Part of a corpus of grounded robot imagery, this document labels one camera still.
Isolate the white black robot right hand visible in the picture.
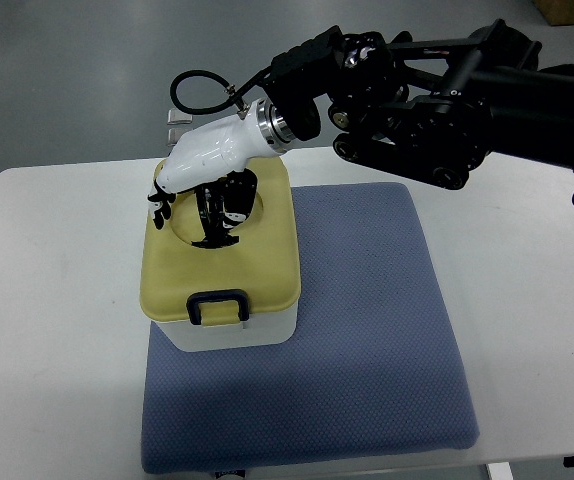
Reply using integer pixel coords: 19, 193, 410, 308
148, 98, 296, 229

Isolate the yellow storage box lid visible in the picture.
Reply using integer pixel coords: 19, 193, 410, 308
140, 157, 301, 322

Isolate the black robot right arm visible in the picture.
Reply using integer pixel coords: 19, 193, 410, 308
148, 20, 574, 233

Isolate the white storage box base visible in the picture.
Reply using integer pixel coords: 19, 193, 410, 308
155, 301, 298, 352

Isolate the brown cardboard box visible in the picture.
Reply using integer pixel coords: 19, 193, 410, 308
533, 0, 574, 26

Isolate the lower metal floor plate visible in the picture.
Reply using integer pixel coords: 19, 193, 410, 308
167, 127, 188, 147

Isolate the metal floor plate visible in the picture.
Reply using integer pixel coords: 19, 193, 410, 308
167, 127, 188, 147
167, 108, 193, 125

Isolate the upper metal floor plate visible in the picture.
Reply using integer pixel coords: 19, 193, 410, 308
167, 108, 193, 125

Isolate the blue padded mat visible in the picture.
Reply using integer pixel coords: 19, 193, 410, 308
141, 183, 479, 474

